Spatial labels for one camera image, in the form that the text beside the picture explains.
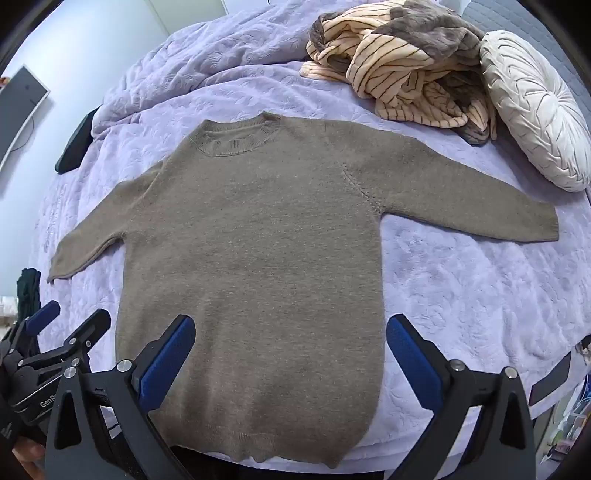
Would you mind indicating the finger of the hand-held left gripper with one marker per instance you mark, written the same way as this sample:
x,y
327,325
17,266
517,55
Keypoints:
x,y
44,316
90,328

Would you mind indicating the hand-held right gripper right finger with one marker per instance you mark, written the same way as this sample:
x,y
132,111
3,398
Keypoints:
x,y
413,364

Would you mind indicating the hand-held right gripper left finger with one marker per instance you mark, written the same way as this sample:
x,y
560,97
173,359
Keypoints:
x,y
168,362

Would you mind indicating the olive brown knit sweater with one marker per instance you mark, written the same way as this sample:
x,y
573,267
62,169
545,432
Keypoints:
x,y
258,258

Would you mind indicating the person's left hand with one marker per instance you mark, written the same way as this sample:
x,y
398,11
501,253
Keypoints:
x,y
27,454

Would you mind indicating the dark green clothing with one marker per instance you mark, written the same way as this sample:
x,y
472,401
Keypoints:
x,y
27,290

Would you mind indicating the lavender embossed blanket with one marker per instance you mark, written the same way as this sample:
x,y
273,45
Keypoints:
x,y
461,300

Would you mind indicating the black flat bar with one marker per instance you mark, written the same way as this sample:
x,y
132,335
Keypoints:
x,y
549,381

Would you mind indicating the black flat cushion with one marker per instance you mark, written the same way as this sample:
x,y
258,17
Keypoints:
x,y
76,143

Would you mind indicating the round white pleated pillow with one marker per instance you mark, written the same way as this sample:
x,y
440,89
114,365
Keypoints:
x,y
531,110

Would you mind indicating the cream striped fleece garment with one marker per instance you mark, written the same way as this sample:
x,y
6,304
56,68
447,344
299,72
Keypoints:
x,y
392,69

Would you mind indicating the grey quilted headboard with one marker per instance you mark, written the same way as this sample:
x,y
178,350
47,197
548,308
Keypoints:
x,y
531,18

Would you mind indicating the wall-mounted monitor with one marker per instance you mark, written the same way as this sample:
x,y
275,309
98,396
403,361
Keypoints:
x,y
18,106

